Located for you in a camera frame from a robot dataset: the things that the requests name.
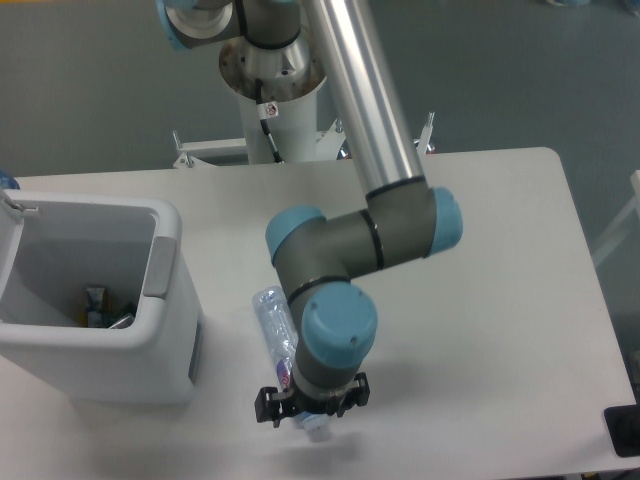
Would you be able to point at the blue object at left edge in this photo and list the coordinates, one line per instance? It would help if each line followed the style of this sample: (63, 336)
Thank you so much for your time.
(8, 182)

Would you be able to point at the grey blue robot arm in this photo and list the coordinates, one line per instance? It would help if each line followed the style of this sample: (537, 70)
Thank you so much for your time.
(317, 259)

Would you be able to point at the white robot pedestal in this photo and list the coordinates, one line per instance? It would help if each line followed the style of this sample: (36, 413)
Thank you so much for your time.
(277, 94)

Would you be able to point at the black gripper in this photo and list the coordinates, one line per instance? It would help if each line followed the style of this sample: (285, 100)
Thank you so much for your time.
(272, 405)

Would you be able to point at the white frame at right edge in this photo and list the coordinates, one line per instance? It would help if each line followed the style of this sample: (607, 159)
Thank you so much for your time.
(619, 228)

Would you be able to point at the black device at table corner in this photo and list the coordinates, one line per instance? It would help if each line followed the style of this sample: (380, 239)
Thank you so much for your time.
(623, 427)

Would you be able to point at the clear plastic water bottle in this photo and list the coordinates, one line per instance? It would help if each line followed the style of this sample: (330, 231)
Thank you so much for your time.
(280, 336)

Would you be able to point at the white trash can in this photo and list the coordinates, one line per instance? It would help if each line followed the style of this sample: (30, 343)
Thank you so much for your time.
(53, 246)

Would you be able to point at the trash inside can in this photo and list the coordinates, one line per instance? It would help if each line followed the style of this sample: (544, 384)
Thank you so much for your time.
(100, 313)

